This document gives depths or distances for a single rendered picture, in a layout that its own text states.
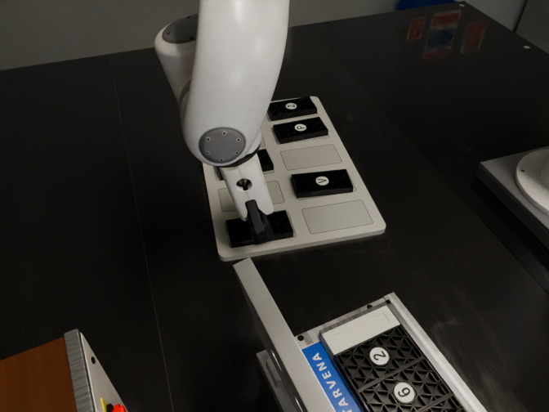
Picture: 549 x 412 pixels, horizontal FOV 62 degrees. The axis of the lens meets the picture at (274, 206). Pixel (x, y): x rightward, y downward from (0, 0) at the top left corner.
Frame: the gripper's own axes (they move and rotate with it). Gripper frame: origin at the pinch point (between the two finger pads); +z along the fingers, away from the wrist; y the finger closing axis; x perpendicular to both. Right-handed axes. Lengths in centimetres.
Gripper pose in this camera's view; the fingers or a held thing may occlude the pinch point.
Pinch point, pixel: (258, 220)
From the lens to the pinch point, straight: 70.7
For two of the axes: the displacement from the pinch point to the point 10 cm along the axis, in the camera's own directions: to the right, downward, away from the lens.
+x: -9.5, 3.1, -0.2
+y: -2.3, -6.9, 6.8
